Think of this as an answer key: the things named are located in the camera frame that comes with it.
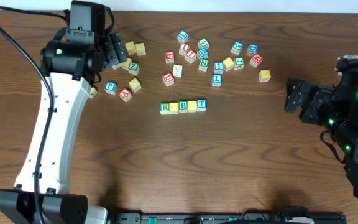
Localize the yellow C block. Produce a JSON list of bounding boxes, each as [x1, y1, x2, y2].
[[129, 78, 142, 92]]

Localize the green R block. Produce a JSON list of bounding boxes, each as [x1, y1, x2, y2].
[[160, 103, 170, 115]]

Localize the yellow O block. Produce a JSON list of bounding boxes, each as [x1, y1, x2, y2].
[[187, 100, 198, 113], [169, 102, 179, 114]]

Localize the green B block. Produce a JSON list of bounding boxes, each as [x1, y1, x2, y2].
[[178, 100, 188, 113]]

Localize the blue T block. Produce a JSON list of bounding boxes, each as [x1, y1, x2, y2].
[[197, 99, 207, 112]]

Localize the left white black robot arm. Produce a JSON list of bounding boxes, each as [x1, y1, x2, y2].
[[0, 30, 126, 223]]

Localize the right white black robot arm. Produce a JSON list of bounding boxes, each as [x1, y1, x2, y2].
[[285, 73, 358, 199]]

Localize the green L block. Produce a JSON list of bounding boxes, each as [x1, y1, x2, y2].
[[112, 64, 121, 70]]

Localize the yellow S block lower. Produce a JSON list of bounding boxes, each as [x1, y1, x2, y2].
[[121, 58, 132, 70]]

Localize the yellow s block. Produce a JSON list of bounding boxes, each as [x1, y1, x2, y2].
[[135, 43, 146, 56], [121, 58, 132, 70]]

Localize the yellow W block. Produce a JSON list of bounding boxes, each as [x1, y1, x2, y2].
[[125, 41, 137, 55]]

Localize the green Z block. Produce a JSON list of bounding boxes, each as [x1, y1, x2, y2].
[[128, 62, 140, 75]]

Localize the yellow S block upper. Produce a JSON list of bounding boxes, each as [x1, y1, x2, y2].
[[135, 43, 146, 56]]

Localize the blue P block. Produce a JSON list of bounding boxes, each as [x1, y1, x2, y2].
[[104, 81, 117, 95]]

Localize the red A block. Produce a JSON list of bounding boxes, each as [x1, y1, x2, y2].
[[119, 88, 132, 102]]

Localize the yellow K block left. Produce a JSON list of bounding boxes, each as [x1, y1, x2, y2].
[[89, 87, 98, 99]]

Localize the yellow k block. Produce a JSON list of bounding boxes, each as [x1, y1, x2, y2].
[[89, 87, 98, 99], [259, 70, 271, 82]]

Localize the yellow K block right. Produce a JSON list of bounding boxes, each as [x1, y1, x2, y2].
[[259, 70, 271, 82]]

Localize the red E block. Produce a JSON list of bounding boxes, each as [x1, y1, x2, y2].
[[165, 51, 175, 64]]

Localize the red U block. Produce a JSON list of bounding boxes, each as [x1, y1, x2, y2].
[[162, 72, 175, 86]]

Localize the white bee picture block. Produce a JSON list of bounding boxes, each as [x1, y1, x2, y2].
[[172, 64, 183, 77]]

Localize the red M block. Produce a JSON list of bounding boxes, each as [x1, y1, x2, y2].
[[250, 54, 263, 68]]

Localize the red H block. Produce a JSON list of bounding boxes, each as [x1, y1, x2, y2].
[[178, 43, 190, 55]]

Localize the blue L block top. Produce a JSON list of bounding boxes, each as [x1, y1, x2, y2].
[[177, 30, 189, 43]]

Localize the blue l block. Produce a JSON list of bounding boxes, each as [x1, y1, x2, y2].
[[177, 30, 189, 43], [211, 74, 223, 87]]

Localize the red I block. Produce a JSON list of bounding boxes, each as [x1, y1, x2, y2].
[[185, 49, 197, 64]]

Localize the blue D block right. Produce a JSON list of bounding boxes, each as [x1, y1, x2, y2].
[[246, 44, 259, 57]]

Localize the blue d block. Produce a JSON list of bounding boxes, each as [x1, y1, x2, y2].
[[246, 44, 259, 57], [197, 48, 209, 60]]

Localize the green J block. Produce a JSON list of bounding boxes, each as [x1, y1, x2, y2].
[[234, 57, 245, 70]]

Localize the blue D block centre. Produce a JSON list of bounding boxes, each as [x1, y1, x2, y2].
[[197, 48, 209, 60]]

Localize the green 4 block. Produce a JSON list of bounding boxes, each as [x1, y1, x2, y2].
[[198, 37, 210, 49]]

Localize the green N block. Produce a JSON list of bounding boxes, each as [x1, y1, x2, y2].
[[198, 58, 209, 72]]

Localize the yellow block centre right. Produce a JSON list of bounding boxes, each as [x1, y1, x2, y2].
[[223, 57, 235, 72]]

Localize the blue L block lower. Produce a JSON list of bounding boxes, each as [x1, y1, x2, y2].
[[211, 74, 223, 87]]

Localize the blue 2 block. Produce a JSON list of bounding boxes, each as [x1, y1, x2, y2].
[[214, 62, 224, 74]]

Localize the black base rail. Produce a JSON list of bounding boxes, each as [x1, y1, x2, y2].
[[107, 206, 347, 224]]

